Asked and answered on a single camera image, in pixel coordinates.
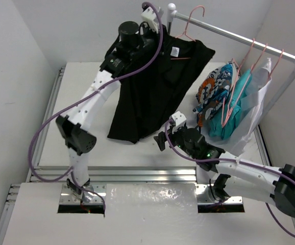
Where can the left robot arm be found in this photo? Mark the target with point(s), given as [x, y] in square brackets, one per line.
[135, 48]

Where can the aluminium rail frame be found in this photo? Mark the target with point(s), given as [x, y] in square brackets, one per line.
[150, 196]

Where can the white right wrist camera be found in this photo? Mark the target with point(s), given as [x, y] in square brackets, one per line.
[178, 119]

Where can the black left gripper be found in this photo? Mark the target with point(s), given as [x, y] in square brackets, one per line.
[152, 35]

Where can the white clothes rack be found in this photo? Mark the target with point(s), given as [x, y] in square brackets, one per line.
[172, 13]

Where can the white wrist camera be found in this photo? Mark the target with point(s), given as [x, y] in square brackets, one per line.
[178, 119]
[150, 17]

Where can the colourful patterned shirt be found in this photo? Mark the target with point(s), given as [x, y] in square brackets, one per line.
[214, 91]

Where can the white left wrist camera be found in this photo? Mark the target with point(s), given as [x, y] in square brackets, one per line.
[150, 17]

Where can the teal shirt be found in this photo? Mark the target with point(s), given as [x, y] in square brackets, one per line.
[215, 124]

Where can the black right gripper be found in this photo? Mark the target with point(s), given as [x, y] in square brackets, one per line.
[161, 139]

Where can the white shirt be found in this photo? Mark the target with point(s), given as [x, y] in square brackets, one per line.
[252, 107]

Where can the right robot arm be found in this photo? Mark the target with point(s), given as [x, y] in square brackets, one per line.
[272, 185]

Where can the black shirt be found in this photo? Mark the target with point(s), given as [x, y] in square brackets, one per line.
[149, 98]

